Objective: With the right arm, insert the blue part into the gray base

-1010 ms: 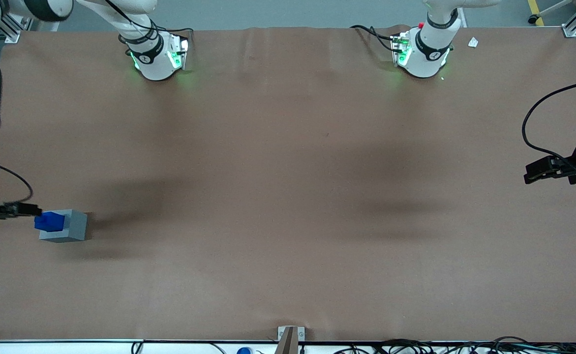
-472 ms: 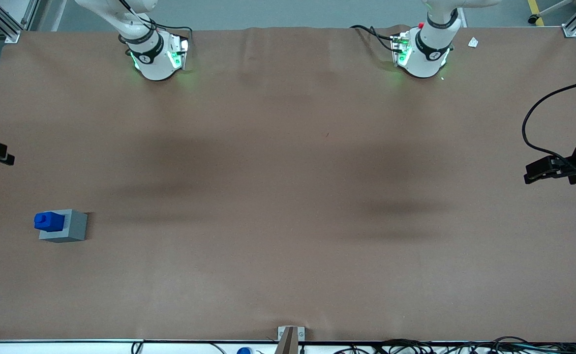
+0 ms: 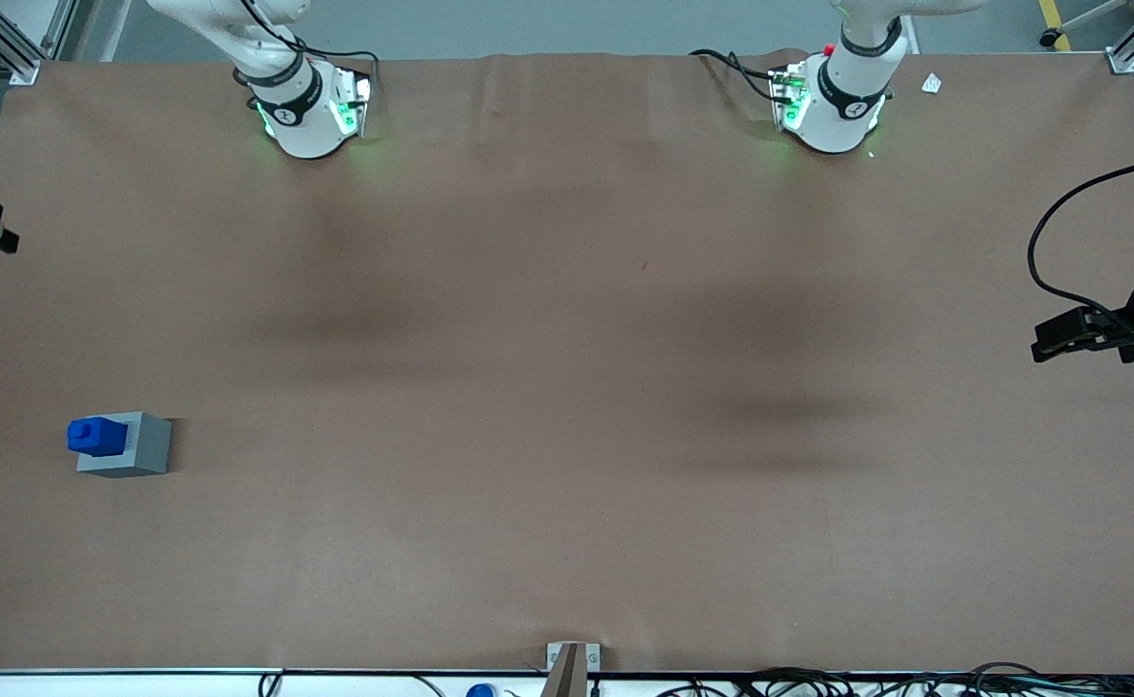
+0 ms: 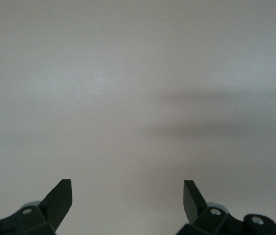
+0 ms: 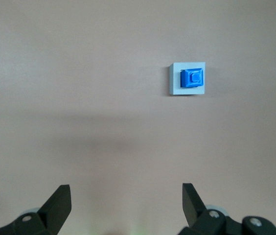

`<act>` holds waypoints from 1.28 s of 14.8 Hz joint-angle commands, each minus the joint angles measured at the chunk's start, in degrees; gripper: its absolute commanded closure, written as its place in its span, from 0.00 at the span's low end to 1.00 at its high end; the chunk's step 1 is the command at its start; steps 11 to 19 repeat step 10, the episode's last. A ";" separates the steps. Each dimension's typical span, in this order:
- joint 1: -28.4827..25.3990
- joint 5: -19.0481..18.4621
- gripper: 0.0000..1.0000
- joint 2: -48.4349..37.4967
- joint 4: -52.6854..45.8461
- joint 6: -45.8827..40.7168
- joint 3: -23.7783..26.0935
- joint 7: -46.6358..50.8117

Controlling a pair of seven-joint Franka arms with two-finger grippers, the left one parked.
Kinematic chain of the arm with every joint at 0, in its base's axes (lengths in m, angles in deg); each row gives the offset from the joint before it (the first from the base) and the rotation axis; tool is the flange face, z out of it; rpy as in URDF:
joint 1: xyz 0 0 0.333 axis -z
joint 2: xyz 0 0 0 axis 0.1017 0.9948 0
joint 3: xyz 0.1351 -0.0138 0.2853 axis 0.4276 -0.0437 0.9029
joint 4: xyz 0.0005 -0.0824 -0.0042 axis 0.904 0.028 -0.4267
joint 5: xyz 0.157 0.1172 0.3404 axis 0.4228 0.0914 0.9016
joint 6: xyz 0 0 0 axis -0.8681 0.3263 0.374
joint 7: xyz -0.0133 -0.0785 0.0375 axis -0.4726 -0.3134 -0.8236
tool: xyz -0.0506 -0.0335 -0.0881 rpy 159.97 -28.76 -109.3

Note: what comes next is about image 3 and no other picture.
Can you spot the blue plastic insert part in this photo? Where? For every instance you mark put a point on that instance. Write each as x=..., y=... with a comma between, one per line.
x=97, y=438

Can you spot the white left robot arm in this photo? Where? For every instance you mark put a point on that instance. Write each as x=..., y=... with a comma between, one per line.
x=833, y=124

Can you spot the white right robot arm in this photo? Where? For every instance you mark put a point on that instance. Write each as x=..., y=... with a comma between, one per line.
x=303, y=124

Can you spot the gray square base block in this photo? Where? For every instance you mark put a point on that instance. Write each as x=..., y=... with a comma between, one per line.
x=152, y=447

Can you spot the small white paper scrap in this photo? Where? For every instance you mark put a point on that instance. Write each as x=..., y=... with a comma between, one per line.
x=932, y=83

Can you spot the chair leg with caster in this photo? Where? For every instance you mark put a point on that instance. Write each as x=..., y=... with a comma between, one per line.
x=1085, y=17

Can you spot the large table cover sheet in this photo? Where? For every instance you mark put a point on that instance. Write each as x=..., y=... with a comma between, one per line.
x=566, y=407

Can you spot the blue round cap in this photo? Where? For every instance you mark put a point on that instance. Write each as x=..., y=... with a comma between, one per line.
x=480, y=691

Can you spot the gray metal bracket plate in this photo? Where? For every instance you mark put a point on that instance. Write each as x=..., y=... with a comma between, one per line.
x=593, y=656

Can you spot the beige camera pole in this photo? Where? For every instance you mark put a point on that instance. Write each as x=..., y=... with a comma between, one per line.
x=566, y=673

